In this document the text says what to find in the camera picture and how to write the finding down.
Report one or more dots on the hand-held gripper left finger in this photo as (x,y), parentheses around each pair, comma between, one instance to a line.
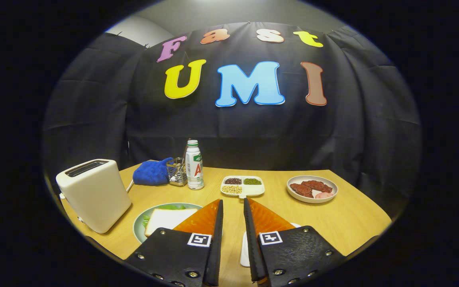
(216,247)

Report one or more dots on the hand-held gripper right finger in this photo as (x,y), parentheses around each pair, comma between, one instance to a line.
(250,247)

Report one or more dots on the toasted bread slice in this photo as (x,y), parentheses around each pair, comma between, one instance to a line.
(165,219)

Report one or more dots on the green lettuce leaf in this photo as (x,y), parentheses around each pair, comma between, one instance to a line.
(169,207)

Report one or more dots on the white rectangular plate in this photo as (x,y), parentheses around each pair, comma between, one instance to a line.
(244,251)

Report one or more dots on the white divided dish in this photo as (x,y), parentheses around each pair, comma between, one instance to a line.
(253,191)

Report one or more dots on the pile of yellow soybeans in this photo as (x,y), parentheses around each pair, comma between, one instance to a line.
(232,189)

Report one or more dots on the pile of green beans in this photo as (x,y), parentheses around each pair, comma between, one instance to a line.
(252,181)

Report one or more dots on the white round plate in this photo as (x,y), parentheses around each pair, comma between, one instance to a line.
(293,195)

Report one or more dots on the pile of dark beans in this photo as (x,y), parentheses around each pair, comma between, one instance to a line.
(233,181)

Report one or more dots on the red meat piece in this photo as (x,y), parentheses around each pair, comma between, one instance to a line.
(300,190)
(319,186)

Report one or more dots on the pale green plate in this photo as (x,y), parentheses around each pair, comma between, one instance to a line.
(138,231)

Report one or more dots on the white bottle green cap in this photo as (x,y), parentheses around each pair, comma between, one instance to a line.
(194,167)

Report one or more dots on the pink ham slice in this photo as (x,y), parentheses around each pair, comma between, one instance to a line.
(324,195)

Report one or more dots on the blue cloth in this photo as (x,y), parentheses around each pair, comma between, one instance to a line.
(150,173)

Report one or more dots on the white toaster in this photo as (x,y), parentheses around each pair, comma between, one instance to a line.
(94,199)

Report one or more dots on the black backdrop cloth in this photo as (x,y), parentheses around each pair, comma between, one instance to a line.
(353,119)

